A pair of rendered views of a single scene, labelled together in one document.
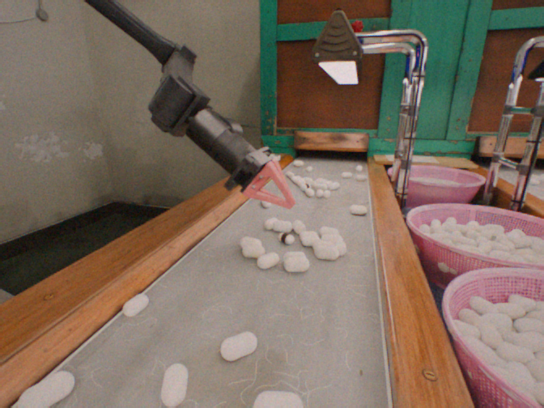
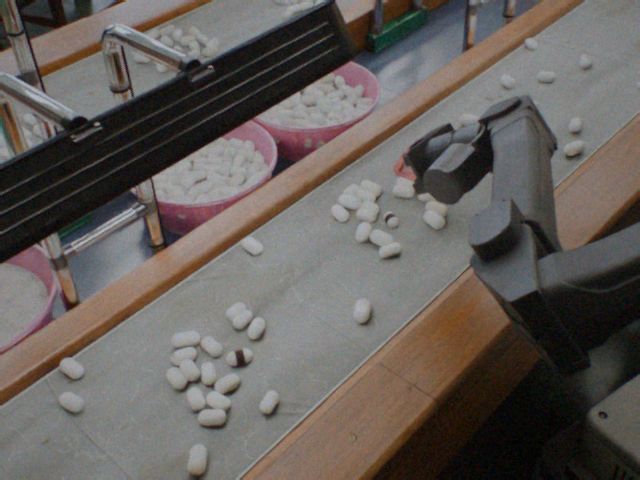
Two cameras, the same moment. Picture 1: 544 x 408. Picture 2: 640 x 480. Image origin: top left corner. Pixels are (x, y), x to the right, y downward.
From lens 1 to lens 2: 1.51 m
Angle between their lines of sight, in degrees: 115
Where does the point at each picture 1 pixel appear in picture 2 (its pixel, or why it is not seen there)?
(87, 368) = (562, 162)
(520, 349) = (334, 113)
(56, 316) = (590, 171)
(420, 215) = (201, 208)
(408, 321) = (384, 120)
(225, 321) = not seen: hidden behind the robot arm
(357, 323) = (399, 145)
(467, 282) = (311, 130)
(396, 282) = (359, 139)
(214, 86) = not seen: outside the picture
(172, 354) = not seen: hidden behind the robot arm
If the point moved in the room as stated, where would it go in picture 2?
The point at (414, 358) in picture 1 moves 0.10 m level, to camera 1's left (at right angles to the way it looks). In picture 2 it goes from (401, 109) to (453, 121)
